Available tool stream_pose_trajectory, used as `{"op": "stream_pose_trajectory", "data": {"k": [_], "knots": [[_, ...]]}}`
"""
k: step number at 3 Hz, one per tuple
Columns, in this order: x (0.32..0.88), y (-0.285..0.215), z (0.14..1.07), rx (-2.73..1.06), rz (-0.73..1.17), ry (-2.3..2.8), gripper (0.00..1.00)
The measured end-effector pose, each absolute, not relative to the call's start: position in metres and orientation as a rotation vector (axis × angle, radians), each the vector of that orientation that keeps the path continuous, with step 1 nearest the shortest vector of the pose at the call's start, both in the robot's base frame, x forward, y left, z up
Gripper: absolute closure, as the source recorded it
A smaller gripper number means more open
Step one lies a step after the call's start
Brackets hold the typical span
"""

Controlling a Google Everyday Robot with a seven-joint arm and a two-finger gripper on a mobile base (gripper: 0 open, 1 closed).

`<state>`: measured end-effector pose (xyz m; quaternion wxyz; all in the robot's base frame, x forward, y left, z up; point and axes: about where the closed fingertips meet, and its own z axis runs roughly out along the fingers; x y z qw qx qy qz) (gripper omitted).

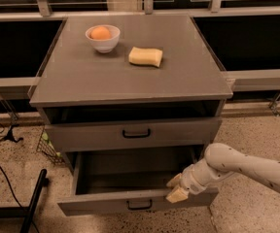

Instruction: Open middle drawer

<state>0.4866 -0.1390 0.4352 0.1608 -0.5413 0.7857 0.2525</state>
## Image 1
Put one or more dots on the grey drawer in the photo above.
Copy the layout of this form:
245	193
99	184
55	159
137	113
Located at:
117	135
130	180

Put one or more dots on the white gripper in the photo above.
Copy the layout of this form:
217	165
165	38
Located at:
191	180

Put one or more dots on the orange fruit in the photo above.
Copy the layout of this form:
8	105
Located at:
100	33

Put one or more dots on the metal window railing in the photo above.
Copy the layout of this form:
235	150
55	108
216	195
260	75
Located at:
140	8

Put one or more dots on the grey drawer cabinet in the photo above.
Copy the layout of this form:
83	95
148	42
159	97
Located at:
82	85

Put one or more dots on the grey top drawer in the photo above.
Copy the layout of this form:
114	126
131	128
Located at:
117	135

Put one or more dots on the white ceramic bowl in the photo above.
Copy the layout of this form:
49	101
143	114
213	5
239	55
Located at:
105	46

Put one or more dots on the black metal stand leg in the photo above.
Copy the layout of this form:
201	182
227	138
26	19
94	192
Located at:
27	213

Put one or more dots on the yellow sponge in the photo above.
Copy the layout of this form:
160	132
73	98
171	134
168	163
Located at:
150	57

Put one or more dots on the wire mesh basket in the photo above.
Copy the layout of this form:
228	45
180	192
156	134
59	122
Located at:
45	147

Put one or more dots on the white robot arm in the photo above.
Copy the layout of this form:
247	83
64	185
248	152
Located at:
219	162

